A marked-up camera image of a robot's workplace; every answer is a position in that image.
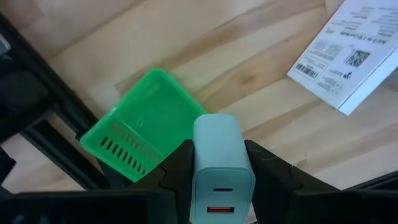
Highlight white Acer card reader box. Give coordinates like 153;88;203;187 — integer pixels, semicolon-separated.
286;0;398;116

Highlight green plastic bin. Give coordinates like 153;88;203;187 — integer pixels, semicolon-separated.
80;68;208;184

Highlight pale USB wall charger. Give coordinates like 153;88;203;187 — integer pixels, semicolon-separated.
189;113;256;224

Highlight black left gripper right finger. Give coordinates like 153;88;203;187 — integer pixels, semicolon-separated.
244;139;340;224

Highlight black aluminium table frame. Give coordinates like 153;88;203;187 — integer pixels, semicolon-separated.
0;12;125;192

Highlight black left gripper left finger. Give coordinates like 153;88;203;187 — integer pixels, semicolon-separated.
129;139;195;224

